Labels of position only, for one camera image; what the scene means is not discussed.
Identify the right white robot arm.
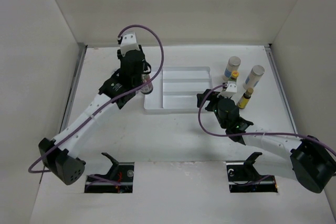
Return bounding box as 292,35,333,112
196,89,335,194

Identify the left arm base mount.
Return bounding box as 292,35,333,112
84,153,135,194

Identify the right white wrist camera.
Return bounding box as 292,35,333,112
219,81,237,98

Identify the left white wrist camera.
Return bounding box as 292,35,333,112
118,31,140,56

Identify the white divided organizer tray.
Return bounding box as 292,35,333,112
144,67,213,114

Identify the white shaker blue label right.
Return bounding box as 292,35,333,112
243,65,265,90

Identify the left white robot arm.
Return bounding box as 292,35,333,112
38,48,150,185

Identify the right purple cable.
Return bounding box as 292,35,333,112
197,83,336,156

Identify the white shaker blue label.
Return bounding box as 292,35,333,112
223,56,241,81
243,65,265,90

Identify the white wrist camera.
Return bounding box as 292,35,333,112
219,81,237,98
118,31,140,56

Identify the small yellow label bottle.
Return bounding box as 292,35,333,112
237,88,254,109

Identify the white shaker blue label left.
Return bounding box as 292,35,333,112
223,56,241,81

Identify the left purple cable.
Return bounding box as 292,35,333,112
28,24,165,174

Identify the purple cable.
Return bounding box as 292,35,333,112
28,24,165,174
197,83,336,156

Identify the dark sauce bottle black cap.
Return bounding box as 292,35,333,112
140,74,153,95

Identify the green bottle yellow cap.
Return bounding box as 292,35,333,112
229,70,239,82

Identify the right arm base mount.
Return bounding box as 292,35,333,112
226,152,278,193

